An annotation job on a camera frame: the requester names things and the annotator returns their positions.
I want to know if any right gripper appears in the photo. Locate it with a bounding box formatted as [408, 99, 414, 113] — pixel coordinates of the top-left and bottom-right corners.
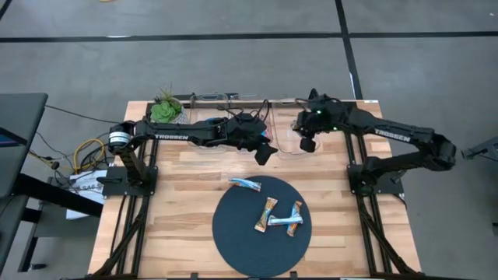
[293, 101, 331, 154]

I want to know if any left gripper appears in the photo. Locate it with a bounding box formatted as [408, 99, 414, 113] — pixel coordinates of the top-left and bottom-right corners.
[232, 113, 279, 166]

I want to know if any clear plastic bin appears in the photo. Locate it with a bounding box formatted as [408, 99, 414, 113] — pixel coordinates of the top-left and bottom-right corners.
[189, 93, 233, 151]
[272, 100, 324, 156]
[229, 93, 274, 152]

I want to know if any round dark woven placemat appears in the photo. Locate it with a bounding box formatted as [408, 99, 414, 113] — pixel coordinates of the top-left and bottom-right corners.
[212, 175, 313, 278]

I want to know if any succulent in patterned pot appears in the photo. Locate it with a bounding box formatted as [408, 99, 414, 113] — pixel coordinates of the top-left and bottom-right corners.
[149, 83, 191, 126]

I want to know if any grey equipment stand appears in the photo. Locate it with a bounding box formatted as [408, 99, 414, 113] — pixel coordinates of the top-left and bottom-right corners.
[461, 135, 498, 160]

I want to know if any white cardboard box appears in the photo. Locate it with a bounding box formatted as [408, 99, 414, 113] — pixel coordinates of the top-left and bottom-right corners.
[65, 169, 109, 221]

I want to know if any dark grey desk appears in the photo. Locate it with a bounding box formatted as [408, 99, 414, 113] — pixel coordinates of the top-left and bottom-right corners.
[0, 92, 49, 199]

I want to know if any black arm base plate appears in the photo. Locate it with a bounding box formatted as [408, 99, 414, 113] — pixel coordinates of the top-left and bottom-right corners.
[101, 166, 159, 198]
[347, 162, 405, 196]

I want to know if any black metal table frame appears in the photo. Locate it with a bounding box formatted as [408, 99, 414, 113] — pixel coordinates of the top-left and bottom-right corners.
[91, 93, 423, 280]

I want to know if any yellow cable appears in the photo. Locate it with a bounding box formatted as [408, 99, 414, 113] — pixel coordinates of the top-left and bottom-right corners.
[26, 138, 107, 175]

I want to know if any black floor cable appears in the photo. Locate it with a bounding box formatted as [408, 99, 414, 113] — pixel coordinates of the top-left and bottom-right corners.
[44, 103, 125, 125]

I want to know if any black desk leg frame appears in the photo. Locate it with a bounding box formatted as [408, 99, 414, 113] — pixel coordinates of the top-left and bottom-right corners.
[15, 173, 104, 273]

